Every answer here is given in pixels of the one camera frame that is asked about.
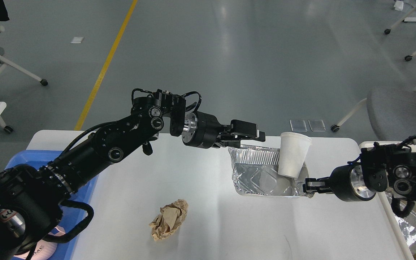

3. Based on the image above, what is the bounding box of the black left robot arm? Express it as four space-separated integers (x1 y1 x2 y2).
0 88 265 260

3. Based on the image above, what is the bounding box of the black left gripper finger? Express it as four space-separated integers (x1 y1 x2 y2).
224 120 259 139
215 131 266 148

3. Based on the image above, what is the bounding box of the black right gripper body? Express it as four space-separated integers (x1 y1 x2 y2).
329 164 376 202

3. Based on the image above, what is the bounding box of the aluminium foil tray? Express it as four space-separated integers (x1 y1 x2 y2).
228 145 312 198

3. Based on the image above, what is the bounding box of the grey office chair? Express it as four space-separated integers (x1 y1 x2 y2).
330 87 416 140

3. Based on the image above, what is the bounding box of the white paper cup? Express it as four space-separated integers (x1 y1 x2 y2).
278 132 312 179

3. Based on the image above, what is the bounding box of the floor outlet plate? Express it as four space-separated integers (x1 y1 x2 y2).
308 120 326 132
289 120 308 132

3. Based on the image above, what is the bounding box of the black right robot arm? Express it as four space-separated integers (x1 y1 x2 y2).
302 135 416 218

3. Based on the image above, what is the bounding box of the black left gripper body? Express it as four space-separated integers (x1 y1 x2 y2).
182 112 232 149

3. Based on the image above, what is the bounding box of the pink mug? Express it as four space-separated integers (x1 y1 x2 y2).
31 225 65 260

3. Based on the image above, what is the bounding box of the brown paper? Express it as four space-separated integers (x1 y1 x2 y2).
149 199 189 241

